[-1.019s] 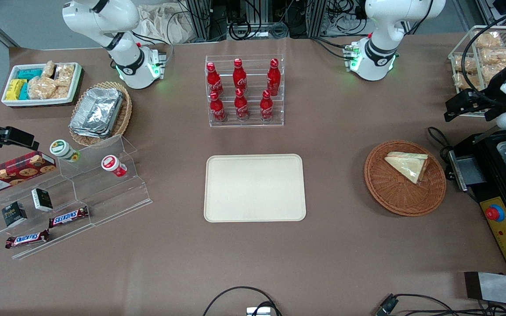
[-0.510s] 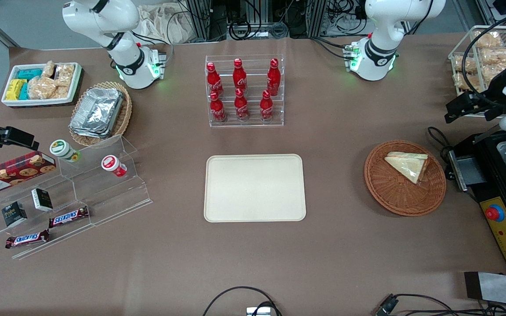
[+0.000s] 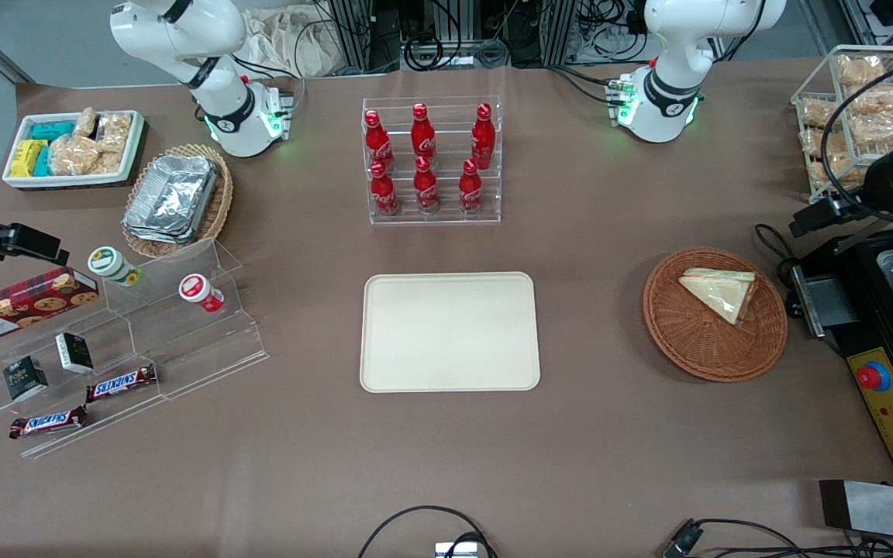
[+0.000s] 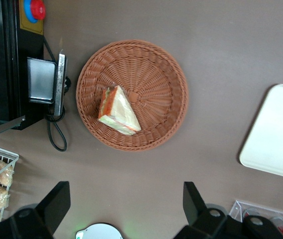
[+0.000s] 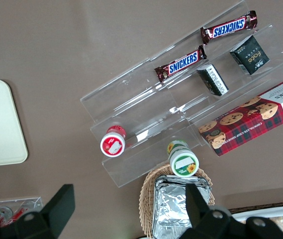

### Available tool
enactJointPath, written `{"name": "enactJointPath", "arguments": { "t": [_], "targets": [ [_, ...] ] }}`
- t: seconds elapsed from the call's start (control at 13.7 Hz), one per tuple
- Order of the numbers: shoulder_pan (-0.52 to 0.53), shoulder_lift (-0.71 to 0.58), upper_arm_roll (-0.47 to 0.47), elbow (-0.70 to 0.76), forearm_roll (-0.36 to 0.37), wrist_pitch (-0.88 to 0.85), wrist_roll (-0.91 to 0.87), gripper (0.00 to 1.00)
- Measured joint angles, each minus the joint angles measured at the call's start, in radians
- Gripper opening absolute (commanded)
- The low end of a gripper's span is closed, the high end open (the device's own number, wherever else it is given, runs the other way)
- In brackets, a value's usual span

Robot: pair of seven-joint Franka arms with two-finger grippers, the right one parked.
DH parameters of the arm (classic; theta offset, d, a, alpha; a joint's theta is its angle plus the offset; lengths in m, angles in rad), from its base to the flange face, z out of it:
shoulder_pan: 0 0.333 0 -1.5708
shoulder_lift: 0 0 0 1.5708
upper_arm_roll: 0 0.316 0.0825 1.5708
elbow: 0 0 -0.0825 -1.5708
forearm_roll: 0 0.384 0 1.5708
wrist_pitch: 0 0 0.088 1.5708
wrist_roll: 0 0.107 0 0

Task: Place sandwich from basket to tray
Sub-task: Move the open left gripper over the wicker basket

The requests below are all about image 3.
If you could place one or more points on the beige cloth bag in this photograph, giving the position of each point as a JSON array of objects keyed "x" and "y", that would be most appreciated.
[{"x": 291, "y": 43}]

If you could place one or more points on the green lid cup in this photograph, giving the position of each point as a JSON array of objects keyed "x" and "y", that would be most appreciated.
[{"x": 109, "y": 263}]

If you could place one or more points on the clear acrylic bottle rack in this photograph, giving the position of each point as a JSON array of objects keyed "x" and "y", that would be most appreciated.
[{"x": 446, "y": 218}]

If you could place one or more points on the small silver device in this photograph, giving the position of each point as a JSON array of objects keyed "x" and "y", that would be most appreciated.
[{"x": 456, "y": 551}]

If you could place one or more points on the red lid cup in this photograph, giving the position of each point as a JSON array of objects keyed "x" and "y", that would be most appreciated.
[{"x": 197, "y": 291}]

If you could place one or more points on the black sealing machine yellow panel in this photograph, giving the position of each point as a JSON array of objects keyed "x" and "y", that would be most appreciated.
[{"x": 884, "y": 422}]

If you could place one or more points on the clear acrylic stepped stand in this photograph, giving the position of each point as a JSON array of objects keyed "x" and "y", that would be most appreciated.
[{"x": 206, "y": 341}]

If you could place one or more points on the beige plastic tray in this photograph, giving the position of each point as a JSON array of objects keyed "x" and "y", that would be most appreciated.
[{"x": 446, "y": 333}]

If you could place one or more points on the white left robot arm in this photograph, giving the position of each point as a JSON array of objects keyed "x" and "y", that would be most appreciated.
[{"x": 671, "y": 93}]

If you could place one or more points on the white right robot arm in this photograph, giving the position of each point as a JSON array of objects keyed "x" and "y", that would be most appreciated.
[{"x": 237, "y": 116}]

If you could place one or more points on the aluminium frame post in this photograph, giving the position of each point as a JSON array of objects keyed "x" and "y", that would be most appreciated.
[
  {"x": 559, "y": 31},
  {"x": 353, "y": 39}
]

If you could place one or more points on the yellow snack packet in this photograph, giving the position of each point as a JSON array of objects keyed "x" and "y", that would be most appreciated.
[{"x": 26, "y": 157}]

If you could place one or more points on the white rectangular snack tray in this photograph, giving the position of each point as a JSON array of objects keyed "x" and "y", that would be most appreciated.
[{"x": 67, "y": 180}]

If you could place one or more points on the red tartan cookie box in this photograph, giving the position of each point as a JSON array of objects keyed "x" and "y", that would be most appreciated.
[{"x": 20, "y": 306}]

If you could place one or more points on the teal snack packet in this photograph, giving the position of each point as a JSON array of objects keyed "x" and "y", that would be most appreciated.
[
  {"x": 43, "y": 161},
  {"x": 53, "y": 130}
]

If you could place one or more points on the aluminium foil tray stack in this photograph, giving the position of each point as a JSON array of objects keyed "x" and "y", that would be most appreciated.
[{"x": 171, "y": 198}]

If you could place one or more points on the red cola bottle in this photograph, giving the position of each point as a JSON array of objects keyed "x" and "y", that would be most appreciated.
[
  {"x": 384, "y": 194},
  {"x": 425, "y": 190},
  {"x": 483, "y": 139},
  {"x": 423, "y": 136},
  {"x": 470, "y": 192},
  {"x": 378, "y": 143}
]

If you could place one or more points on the small black white carton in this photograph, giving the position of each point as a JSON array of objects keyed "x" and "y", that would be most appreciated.
[{"x": 74, "y": 353}]

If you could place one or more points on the triangle sandwich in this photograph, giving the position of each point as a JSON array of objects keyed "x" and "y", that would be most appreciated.
[{"x": 718, "y": 294}]

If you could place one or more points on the brown chocolate bar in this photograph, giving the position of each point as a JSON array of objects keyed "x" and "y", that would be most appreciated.
[
  {"x": 47, "y": 422},
  {"x": 121, "y": 384}
]

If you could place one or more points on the oval light wicker basket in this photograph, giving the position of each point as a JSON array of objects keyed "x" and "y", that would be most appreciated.
[{"x": 222, "y": 201}]

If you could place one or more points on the clear bag of crackers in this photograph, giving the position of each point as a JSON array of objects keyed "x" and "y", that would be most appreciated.
[
  {"x": 74, "y": 155},
  {"x": 818, "y": 114},
  {"x": 111, "y": 161},
  {"x": 859, "y": 70},
  {"x": 877, "y": 101},
  {"x": 115, "y": 132},
  {"x": 815, "y": 145},
  {"x": 86, "y": 122},
  {"x": 877, "y": 132}
]

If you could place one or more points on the round brown wicker basket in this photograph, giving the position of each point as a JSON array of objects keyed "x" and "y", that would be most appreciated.
[{"x": 687, "y": 341}]

